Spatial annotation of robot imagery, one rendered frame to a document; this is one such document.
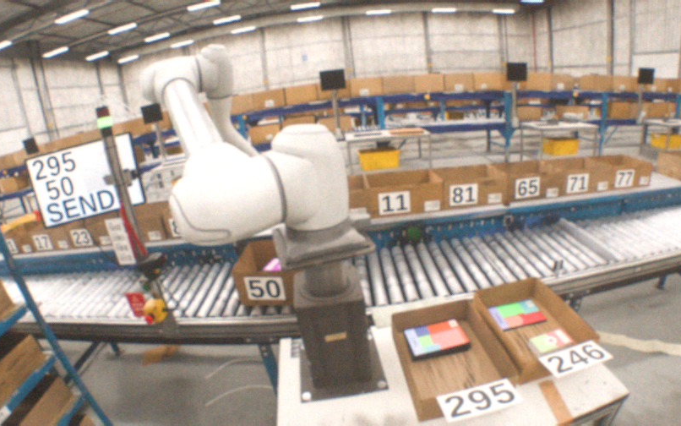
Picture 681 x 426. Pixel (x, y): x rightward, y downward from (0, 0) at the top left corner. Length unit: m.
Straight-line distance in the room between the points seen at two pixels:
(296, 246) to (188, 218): 0.26
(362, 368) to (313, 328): 0.21
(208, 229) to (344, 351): 0.51
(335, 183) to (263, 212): 0.17
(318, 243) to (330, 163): 0.18
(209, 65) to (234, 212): 0.65
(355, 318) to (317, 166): 0.39
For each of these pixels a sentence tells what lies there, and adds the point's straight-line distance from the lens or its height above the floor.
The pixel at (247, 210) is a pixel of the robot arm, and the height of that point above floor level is 1.37.
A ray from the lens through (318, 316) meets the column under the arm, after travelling 0.86.
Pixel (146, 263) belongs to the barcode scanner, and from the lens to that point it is 1.34.
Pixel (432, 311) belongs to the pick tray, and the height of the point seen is 0.83.
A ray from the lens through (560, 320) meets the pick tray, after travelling 1.31.
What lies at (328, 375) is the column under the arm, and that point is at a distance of 1.01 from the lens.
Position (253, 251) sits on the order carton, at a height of 0.87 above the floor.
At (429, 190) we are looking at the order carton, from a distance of 1.79.
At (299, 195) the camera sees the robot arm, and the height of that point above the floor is 1.36.
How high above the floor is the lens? 1.56
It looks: 21 degrees down
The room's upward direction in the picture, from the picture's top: 7 degrees counter-clockwise
